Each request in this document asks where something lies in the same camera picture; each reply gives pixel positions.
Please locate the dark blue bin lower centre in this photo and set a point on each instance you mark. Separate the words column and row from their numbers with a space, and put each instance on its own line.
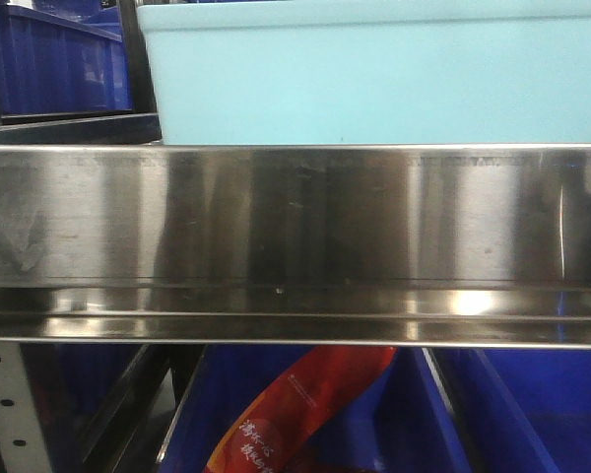
column 400, row 424

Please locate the red snack package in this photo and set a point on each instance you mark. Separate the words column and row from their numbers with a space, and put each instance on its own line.
column 274, row 427

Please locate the perforated grey rack upright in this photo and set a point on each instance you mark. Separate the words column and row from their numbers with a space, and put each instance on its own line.
column 22, row 446

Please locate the dark blue bin lower right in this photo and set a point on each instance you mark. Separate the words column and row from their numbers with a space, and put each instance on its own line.
column 526, row 410

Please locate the light blue plastic bin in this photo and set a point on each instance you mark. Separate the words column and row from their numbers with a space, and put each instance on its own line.
column 370, row 72

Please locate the stainless steel shelf rail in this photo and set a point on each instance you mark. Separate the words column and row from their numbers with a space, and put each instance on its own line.
column 432, row 245

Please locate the dark blue bin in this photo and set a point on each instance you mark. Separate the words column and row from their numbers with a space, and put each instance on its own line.
column 526, row 410
column 62, row 57
column 400, row 424

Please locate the dark metal shelf frame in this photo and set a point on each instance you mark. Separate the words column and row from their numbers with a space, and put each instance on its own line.
column 140, row 124

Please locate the dark blue bin upper left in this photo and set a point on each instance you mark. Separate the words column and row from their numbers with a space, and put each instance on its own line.
column 62, row 57

